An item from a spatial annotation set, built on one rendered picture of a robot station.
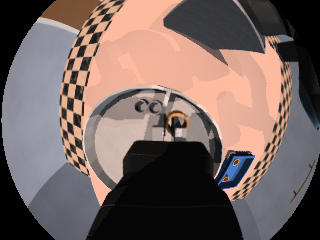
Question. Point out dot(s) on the bronze bushing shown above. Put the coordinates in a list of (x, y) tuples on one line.
[(225, 178), (175, 113), (235, 162)]

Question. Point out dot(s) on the blue plastic crate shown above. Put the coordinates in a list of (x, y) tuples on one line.
[(237, 172)]

